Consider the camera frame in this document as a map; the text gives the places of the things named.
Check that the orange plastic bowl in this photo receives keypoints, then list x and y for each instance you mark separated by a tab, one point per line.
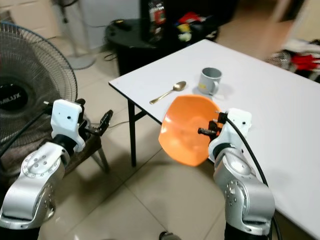
182	130

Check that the grey ceramic mug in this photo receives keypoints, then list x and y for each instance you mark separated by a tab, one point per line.
210	81

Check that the gold metal spoon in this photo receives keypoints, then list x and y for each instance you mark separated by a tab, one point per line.
176	88

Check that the black round side table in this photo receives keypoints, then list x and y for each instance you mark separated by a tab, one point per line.
130	52

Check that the black grille electric fan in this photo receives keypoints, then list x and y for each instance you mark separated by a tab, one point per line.
30	75

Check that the small black device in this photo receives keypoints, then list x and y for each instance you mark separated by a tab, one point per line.
121	24

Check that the red and yellow packet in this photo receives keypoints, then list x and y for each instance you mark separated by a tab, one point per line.
187	25

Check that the dark printed snack bag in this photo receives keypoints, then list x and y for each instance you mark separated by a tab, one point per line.
156	20

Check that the dark robot foot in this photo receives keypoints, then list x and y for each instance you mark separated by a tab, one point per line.
167	236

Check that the red cloth pile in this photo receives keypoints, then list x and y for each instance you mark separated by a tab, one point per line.
305	61

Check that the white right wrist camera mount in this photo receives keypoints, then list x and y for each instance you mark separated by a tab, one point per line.
236	125

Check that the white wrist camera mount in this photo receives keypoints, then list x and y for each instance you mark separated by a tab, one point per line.
67	117
236	125

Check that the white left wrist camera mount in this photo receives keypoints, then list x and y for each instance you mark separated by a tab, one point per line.
67	117

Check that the black table leg frame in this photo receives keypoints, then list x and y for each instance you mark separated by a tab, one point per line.
132	135

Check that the grey pedestal fan stand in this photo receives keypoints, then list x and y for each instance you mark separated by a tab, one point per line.
80	55

